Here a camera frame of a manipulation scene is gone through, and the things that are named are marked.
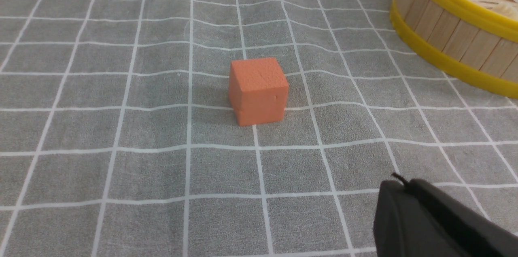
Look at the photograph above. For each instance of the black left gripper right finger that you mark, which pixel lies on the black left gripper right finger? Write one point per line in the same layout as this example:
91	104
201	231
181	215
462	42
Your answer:
475	234

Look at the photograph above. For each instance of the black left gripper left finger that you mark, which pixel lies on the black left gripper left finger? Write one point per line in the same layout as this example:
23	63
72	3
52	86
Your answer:
403	227

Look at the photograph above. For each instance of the bamboo steamer tray yellow rim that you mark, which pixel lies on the bamboo steamer tray yellow rim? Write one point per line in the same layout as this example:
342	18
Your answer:
464	38

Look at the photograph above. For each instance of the orange foam cube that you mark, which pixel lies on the orange foam cube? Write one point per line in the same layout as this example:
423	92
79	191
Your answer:
257	91

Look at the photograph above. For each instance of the grey checked tablecloth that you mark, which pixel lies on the grey checked tablecloth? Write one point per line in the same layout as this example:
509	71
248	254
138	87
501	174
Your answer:
118	138

